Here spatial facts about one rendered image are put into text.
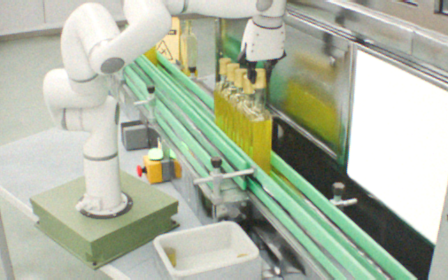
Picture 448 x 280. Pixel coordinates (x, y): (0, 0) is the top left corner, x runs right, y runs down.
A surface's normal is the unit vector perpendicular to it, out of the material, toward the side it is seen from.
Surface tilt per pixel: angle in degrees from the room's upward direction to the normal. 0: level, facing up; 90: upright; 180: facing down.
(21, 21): 90
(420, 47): 90
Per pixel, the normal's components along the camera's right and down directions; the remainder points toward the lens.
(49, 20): 0.39, 0.37
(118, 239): 0.74, 0.27
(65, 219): 0.03, -0.91
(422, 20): -0.92, 0.15
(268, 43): 0.36, 0.62
